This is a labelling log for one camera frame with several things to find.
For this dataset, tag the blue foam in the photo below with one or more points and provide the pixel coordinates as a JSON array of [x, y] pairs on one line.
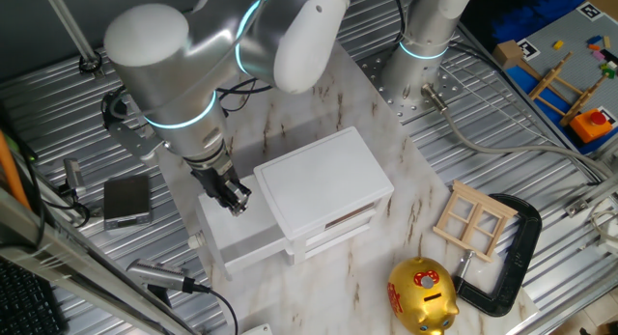
[[531, 16]]

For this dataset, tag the aluminium frame beam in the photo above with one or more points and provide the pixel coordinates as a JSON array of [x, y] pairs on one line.
[[72, 262]]

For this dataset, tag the orange pole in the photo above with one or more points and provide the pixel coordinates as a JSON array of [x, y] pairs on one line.
[[9, 171]]

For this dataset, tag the silver camera on stand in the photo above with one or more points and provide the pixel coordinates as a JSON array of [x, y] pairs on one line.
[[154, 273]]

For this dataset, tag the silver digital scale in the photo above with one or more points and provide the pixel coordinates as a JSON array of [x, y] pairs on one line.
[[126, 200]]

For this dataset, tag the black C-clamp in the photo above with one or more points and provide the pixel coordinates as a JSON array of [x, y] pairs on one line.
[[526, 238]]

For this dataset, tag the white mini cabinet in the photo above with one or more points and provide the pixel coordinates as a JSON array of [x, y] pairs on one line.
[[323, 180]]

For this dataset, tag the aluminium rail with bracket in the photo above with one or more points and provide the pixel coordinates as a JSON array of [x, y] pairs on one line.
[[577, 207]]

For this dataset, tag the black keyboard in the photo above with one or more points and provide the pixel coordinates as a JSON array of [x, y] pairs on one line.
[[24, 306]]

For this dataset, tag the pink toy brick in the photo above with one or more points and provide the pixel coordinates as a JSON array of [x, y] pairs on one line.
[[599, 55]]

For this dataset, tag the yellow toy brick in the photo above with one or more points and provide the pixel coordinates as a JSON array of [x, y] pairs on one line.
[[558, 45]]

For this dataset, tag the black white marker tag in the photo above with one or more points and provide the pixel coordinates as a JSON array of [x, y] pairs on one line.
[[590, 11], [528, 49], [610, 115]]

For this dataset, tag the white drawer with knob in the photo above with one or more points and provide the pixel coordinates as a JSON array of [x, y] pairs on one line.
[[241, 238]]

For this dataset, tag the golden piggy bank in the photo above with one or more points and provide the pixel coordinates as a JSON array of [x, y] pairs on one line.
[[420, 301]]

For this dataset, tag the marble pattern board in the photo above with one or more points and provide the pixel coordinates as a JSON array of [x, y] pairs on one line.
[[338, 287]]

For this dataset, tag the green toy brick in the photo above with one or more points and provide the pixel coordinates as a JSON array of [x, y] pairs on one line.
[[608, 73]]

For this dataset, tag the wooden window frame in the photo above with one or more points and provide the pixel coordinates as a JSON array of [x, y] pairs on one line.
[[474, 221]]

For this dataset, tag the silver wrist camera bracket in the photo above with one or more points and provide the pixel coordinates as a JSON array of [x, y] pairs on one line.
[[135, 139]]

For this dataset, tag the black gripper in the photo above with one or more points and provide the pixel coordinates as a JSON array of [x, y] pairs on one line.
[[212, 183]]

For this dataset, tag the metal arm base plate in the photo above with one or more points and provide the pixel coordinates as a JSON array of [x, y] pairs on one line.
[[369, 81]]

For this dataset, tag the blue toy brick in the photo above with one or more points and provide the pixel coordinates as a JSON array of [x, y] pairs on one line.
[[594, 39]]

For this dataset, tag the orange emergency stop button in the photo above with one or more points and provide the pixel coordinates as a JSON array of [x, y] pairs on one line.
[[586, 127]]

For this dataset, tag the small silver camera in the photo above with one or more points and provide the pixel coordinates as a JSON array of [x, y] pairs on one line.
[[73, 173]]

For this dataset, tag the large wooden block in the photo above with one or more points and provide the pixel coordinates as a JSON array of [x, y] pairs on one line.
[[507, 52]]

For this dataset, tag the grey brick baseplate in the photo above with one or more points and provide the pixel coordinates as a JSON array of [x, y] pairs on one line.
[[577, 50]]

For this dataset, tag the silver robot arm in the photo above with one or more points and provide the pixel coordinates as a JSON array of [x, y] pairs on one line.
[[164, 84]]

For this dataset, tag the metal pole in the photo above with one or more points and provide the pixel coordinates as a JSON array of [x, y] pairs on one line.
[[64, 14]]

